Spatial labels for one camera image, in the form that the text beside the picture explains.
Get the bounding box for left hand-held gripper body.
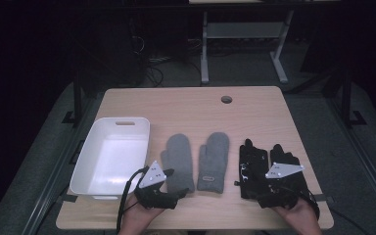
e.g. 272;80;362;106
133;160;180;211

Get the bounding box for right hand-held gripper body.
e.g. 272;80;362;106
257;162;306;211

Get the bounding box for plain gray mitten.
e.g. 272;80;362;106
160;132;196;194

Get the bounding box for plain black glove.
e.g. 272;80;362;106
268;143;311;201

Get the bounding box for black glove with white print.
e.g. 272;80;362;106
237;138;270;200

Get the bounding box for gray mitten with label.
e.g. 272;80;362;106
196;131;230;194

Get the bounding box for white plastic bin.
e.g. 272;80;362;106
69;117;151;201

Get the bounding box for person's left hand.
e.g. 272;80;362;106
117;192;165;235

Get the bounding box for person's right hand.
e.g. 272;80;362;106
271;197;324;235

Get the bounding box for black metal stand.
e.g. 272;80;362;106
339;67;368;129
62;63;85;125

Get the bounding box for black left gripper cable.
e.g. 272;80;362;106
116;165;150;235

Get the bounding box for black floor cables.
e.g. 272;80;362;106
143;56;174;88

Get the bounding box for white metal frame table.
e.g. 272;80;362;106
200;9;296;86

